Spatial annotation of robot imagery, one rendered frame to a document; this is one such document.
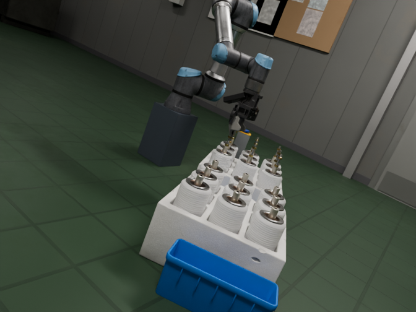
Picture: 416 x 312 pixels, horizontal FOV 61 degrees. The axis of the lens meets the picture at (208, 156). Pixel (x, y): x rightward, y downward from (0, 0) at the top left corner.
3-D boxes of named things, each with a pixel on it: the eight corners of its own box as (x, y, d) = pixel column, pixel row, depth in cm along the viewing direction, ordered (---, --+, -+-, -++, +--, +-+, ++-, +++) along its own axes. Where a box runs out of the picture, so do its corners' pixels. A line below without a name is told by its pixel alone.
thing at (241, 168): (219, 192, 161) (234, 156, 157) (234, 194, 167) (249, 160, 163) (230, 202, 154) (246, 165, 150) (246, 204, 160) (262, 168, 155)
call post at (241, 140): (217, 181, 199) (238, 130, 192) (219, 178, 206) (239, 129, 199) (229, 186, 199) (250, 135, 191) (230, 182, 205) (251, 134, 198)
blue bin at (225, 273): (150, 293, 91) (165, 254, 88) (164, 272, 101) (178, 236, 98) (258, 347, 87) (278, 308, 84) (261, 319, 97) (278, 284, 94)
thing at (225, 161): (206, 182, 168) (220, 147, 164) (222, 191, 164) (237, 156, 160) (195, 184, 160) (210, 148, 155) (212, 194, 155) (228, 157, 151)
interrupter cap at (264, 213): (257, 216, 98) (259, 215, 98) (259, 208, 106) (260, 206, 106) (283, 228, 97) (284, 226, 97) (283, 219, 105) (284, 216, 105)
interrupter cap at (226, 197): (219, 199, 100) (220, 197, 100) (223, 192, 107) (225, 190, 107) (244, 210, 99) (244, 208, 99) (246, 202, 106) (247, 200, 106)
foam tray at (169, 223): (138, 254, 104) (157, 202, 100) (177, 212, 142) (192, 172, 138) (260, 314, 99) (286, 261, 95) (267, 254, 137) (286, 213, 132)
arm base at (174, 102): (158, 103, 188) (164, 85, 185) (175, 106, 200) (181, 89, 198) (178, 113, 180) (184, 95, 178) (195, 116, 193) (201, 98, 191)
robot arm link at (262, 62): (268, 57, 151) (278, 60, 144) (258, 82, 154) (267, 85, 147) (253, 51, 148) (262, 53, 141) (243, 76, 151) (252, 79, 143)
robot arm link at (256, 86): (244, 77, 148) (254, 80, 154) (239, 86, 149) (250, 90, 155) (258, 82, 143) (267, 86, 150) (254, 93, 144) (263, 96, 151)
